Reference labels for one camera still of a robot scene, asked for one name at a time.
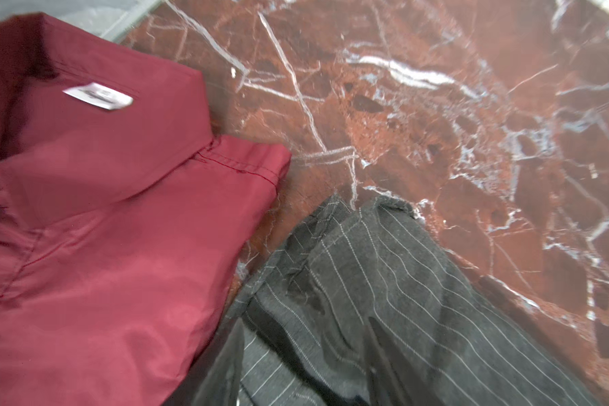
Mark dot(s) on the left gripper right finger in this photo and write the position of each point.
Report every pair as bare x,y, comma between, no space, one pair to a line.
391,379

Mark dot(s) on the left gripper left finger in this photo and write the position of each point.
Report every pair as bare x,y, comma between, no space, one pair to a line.
214,378

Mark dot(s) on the dark grey striped shirt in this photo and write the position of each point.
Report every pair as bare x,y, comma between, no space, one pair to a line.
304,317

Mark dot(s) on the maroon folded shirt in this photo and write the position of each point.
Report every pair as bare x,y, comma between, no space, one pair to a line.
122,217

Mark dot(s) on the aluminium cage frame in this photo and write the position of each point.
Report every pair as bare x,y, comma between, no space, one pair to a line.
129,20

